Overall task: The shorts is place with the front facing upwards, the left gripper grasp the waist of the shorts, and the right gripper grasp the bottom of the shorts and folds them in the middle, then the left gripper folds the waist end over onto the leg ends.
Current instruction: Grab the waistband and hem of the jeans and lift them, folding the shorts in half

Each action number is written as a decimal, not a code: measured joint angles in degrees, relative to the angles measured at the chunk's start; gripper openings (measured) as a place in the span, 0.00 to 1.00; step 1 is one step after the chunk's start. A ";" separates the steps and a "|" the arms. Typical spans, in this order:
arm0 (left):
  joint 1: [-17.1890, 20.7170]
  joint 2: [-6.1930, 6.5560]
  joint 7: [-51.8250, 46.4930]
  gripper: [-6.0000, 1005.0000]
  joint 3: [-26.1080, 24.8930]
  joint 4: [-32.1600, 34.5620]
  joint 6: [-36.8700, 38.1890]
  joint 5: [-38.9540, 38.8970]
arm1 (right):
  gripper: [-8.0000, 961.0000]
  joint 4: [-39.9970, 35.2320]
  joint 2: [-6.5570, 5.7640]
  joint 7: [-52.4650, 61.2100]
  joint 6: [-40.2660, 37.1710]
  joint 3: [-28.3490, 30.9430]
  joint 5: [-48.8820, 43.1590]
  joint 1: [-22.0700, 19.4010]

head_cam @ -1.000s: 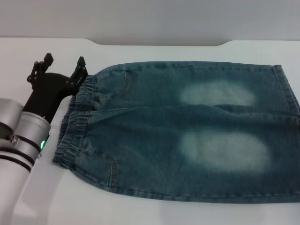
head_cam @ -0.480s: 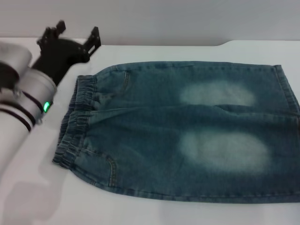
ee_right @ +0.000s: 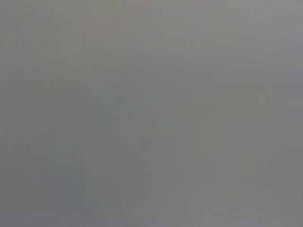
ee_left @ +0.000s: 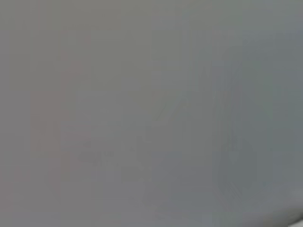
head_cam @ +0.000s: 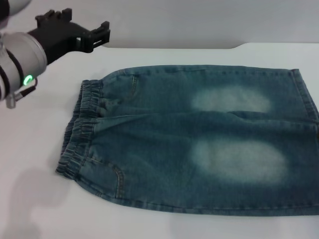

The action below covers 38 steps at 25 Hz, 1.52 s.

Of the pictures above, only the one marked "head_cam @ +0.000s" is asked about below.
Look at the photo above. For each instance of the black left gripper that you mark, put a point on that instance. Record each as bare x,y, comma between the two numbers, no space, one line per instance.
62,37

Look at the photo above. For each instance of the blue denim shorts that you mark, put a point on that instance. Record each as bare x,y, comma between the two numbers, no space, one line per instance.
174,139

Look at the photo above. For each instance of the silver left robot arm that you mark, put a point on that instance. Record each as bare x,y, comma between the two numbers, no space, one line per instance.
22,57

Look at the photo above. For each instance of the left wrist camera housing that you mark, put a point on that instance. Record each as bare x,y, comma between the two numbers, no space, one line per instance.
3,7

